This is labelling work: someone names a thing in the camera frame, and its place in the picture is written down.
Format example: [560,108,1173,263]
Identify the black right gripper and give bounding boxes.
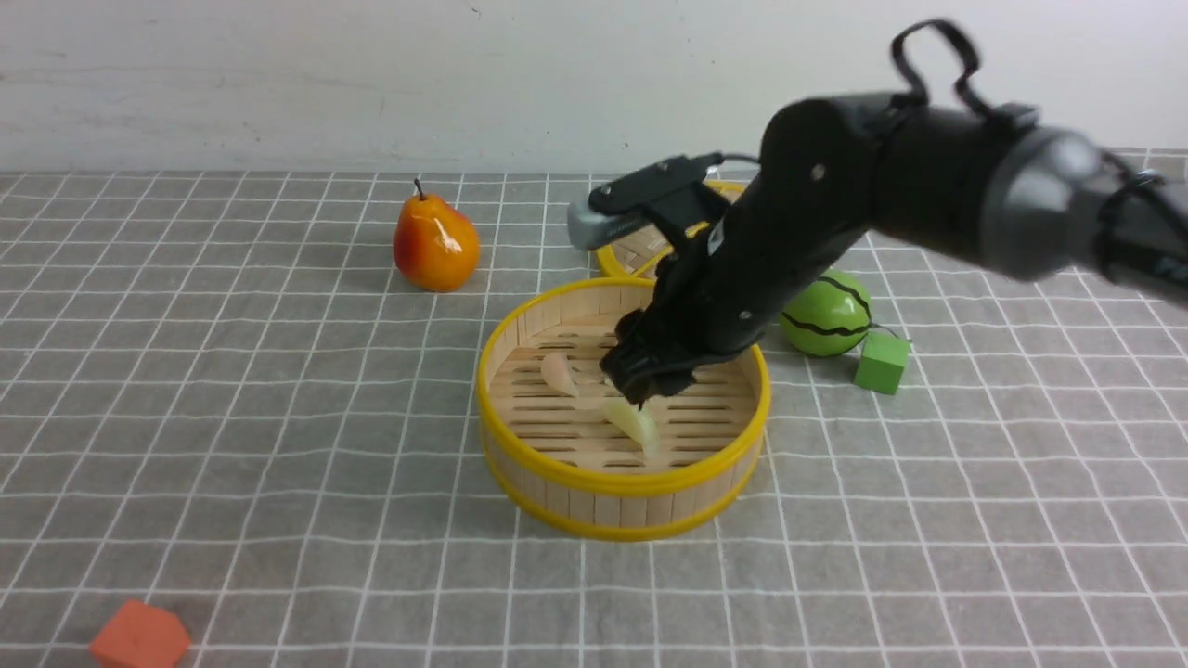
[600,198,865,407]

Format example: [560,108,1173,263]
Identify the pale yellow-green dumpling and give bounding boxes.
[601,396,661,460]

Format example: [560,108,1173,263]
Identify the pink dumpling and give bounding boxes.
[541,349,580,398]

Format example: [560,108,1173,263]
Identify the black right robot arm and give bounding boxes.
[568,19,1184,405]

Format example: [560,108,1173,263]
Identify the bamboo steamer tray yellow rim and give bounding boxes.
[475,277,771,542]

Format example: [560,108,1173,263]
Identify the woven bamboo steamer lid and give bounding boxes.
[594,179,746,281]

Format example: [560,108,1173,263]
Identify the green toy watermelon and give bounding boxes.
[778,269,872,358]

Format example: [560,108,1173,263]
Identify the green cube block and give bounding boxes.
[853,330,912,396]

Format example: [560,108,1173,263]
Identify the orange-red toy pear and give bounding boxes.
[392,179,481,294]

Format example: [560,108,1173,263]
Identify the grey checked tablecloth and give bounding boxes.
[1,171,1184,667]

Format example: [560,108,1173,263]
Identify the orange block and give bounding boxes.
[89,599,191,667]

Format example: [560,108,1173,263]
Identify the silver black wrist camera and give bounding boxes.
[567,152,729,251]

